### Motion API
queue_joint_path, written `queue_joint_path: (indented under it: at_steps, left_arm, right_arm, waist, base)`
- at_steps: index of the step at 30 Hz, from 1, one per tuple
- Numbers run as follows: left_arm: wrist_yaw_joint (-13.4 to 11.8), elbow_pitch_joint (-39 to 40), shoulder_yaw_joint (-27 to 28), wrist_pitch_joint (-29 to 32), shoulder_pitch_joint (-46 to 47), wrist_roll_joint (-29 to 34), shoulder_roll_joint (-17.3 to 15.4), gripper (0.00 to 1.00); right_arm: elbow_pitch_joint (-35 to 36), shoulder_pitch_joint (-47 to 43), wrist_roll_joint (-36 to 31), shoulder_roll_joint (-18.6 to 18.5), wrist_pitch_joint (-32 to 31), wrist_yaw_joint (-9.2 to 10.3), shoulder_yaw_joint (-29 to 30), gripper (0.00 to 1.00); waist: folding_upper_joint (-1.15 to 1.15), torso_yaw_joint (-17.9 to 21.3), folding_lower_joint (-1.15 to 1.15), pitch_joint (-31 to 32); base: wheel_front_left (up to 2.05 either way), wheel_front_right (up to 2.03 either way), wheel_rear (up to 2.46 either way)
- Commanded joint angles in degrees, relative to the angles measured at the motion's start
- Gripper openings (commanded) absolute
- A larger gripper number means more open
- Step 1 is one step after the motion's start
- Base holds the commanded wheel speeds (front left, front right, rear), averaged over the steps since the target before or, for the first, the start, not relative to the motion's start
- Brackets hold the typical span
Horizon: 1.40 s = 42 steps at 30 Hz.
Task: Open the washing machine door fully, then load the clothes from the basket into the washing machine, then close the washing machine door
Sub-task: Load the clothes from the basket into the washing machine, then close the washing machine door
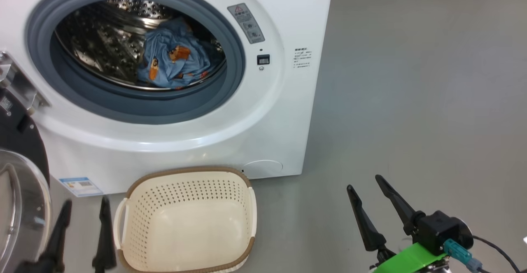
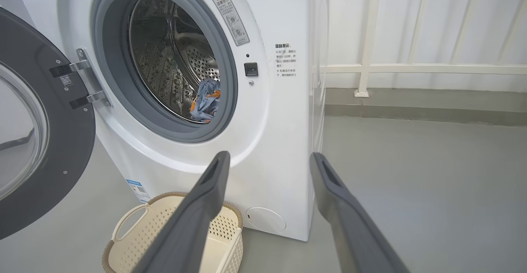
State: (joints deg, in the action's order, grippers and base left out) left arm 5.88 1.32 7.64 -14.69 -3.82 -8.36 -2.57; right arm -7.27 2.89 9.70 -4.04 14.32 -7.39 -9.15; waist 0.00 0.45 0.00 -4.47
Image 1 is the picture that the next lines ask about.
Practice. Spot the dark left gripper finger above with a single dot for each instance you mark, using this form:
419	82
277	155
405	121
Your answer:
105	248
55	252

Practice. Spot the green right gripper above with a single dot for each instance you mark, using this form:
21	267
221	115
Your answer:
407	260

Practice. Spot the black washing machine door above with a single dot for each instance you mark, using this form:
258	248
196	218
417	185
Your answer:
24	149

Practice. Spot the blue cartoon print garment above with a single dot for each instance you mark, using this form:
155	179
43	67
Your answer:
173	59

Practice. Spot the white front-load washing machine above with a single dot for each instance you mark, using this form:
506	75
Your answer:
267	112

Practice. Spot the stainless steel washing machine drum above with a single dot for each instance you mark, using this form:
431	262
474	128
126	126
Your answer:
99	42

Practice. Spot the blue energy label sticker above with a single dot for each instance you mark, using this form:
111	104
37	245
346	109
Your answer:
80	186

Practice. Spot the cream perforated laundry basket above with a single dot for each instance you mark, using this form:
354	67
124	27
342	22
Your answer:
185	223

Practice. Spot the round white filter cover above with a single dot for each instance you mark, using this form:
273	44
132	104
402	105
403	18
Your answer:
263	169

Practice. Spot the grey warning sticker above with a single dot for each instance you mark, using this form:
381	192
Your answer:
246	22

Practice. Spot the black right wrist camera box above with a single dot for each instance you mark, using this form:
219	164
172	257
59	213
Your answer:
440	227

